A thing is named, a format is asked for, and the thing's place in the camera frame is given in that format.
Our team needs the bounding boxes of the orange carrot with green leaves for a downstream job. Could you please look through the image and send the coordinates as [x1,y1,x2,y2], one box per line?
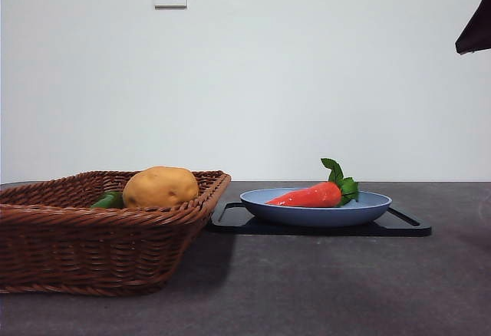
[264,157,360,209]

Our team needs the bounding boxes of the blue round plate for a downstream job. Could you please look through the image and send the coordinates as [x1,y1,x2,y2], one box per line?
[239,187,393,228]

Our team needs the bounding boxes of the black rectangular tray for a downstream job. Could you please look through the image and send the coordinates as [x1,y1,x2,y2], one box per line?
[205,201,433,238]

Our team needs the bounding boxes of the yellow-brown potato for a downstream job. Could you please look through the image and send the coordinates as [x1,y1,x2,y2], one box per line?
[122,166,200,209]

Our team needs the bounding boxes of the green pepper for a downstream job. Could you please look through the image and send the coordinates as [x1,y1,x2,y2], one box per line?
[91,191,124,209]

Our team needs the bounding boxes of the brown wicker basket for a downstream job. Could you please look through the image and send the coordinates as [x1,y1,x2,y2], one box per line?
[0,170,232,297]

